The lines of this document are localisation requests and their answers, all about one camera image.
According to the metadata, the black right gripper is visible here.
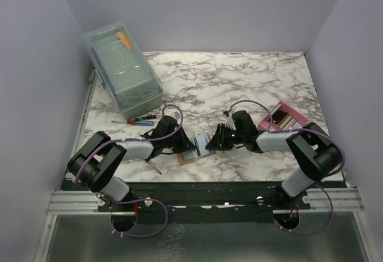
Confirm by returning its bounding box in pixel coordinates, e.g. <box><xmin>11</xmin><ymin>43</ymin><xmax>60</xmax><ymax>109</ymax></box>
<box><xmin>206</xmin><ymin>124</ymin><xmax>246</xmax><ymax>151</ymax></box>

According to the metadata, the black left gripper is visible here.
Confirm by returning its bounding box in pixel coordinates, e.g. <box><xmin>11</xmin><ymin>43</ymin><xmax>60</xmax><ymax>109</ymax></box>
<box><xmin>163</xmin><ymin>126</ymin><xmax>196</xmax><ymax>154</ymax></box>

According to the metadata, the tan leather card holder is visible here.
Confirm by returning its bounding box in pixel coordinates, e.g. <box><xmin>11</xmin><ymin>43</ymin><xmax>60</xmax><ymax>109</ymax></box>
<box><xmin>177</xmin><ymin>133</ymin><xmax>216</xmax><ymax>165</ymax></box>

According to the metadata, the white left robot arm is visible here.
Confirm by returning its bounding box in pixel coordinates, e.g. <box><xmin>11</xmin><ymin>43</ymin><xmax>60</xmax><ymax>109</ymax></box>
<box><xmin>67</xmin><ymin>115</ymin><xmax>196</xmax><ymax>211</ymax></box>

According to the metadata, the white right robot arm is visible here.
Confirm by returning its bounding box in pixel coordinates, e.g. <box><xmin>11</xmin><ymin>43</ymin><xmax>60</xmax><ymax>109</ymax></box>
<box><xmin>205</xmin><ymin>111</ymin><xmax>344</xmax><ymax>209</ymax></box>

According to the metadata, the grey credit card stack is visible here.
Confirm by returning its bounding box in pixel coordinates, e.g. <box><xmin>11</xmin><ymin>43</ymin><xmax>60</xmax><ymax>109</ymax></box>
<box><xmin>273</xmin><ymin>109</ymin><xmax>297</xmax><ymax>130</ymax></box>

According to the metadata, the pink plastic card tray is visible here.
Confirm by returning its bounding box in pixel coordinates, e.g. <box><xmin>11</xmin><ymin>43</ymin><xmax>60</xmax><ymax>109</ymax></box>
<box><xmin>257</xmin><ymin>100</ymin><xmax>309</xmax><ymax>131</ymax></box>

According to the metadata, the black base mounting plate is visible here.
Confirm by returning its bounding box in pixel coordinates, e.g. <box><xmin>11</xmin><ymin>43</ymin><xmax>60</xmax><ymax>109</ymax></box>
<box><xmin>98</xmin><ymin>182</ymin><xmax>310</xmax><ymax>224</ymax></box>

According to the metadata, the clear green plastic storage box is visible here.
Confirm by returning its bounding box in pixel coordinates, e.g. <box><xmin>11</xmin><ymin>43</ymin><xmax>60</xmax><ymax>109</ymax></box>
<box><xmin>84</xmin><ymin>22</ymin><xmax>163</xmax><ymax>119</ymax></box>

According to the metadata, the orange tool inside box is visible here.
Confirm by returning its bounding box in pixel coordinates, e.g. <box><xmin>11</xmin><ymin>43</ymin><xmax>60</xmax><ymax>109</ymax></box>
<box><xmin>115</xmin><ymin>31</ymin><xmax>132</xmax><ymax>50</ymax></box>

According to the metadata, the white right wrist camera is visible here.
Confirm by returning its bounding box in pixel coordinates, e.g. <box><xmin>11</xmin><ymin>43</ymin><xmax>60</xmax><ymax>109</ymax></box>
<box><xmin>223</xmin><ymin>111</ymin><xmax>236</xmax><ymax>130</ymax></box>

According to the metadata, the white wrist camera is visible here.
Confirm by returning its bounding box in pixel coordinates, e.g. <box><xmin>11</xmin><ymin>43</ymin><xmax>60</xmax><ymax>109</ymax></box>
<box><xmin>223</xmin><ymin>111</ymin><xmax>236</xmax><ymax>130</ymax></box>
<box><xmin>171</xmin><ymin>111</ymin><xmax>181</xmax><ymax>121</ymax></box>

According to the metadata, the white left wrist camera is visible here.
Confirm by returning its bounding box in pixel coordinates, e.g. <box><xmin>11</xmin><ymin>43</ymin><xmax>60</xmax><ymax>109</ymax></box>
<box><xmin>171</xmin><ymin>111</ymin><xmax>181</xmax><ymax>121</ymax></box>

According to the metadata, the yellow black handled screwdriver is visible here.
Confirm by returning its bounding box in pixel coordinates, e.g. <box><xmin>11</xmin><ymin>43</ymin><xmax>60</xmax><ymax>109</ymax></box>
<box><xmin>147</xmin><ymin>159</ymin><xmax>162</xmax><ymax>175</ymax></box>

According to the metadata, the blue red handled screwdriver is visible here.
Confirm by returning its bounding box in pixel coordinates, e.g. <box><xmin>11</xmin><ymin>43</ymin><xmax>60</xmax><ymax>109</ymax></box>
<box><xmin>111</xmin><ymin>120</ymin><xmax>154</xmax><ymax>126</ymax></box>

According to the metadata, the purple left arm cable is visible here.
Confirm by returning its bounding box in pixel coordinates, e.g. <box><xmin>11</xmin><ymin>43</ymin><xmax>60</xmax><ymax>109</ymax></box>
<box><xmin>74</xmin><ymin>103</ymin><xmax>184</xmax><ymax>239</ymax></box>

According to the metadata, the green black handled screwdriver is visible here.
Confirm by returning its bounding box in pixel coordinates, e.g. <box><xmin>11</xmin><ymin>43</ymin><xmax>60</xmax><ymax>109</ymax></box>
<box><xmin>134</xmin><ymin>115</ymin><xmax>156</xmax><ymax>121</ymax></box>

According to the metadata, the aluminium front rail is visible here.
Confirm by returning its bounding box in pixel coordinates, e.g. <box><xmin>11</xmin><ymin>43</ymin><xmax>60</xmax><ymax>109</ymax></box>
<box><xmin>46</xmin><ymin>187</ymin><xmax>364</xmax><ymax>216</ymax></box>

